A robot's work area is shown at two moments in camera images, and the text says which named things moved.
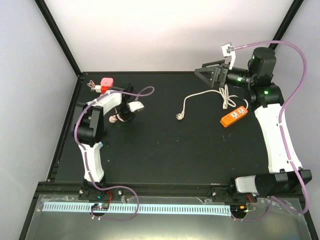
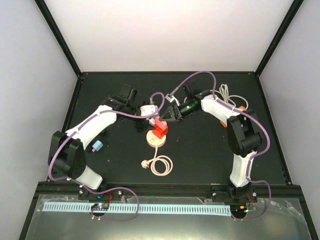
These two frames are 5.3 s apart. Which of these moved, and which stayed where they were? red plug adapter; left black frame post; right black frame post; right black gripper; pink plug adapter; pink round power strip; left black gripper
Moved: red plug adapter; pink plug adapter; left black gripper; pink round power strip; right black gripper
Stayed: right black frame post; left black frame post
